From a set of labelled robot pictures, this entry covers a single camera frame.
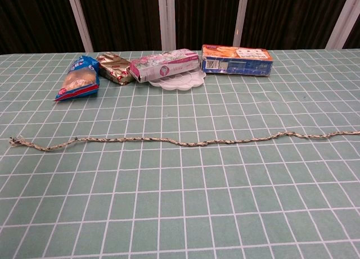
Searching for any beige black braided rope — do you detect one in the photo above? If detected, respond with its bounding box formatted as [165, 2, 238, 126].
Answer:
[9, 130, 360, 153]

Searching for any white plastic flower-shaped tray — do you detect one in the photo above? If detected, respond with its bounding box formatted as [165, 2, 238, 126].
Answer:
[148, 69, 206, 92]

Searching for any pink white floral box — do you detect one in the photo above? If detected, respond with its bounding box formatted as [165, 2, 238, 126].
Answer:
[129, 48, 199, 84]

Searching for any green white grid tablecloth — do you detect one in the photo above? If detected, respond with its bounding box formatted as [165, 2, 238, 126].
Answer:
[0, 48, 360, 259]

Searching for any gold foil snack packet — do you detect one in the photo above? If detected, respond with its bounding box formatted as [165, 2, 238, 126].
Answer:
[96, 52, 135, 86]

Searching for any orange blue cardboard box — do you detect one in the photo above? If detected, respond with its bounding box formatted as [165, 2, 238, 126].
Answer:
[200, 44, 274, 78]

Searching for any blue snack bag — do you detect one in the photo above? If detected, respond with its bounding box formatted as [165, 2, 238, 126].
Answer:
[53, 54, 101, 102]

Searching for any white vertical post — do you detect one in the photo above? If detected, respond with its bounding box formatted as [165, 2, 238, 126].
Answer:
[65, 0, 95, 53]
[232, 0, 250, 47]
[157, 0, 177, 51]
[325, 0, 360, 50]

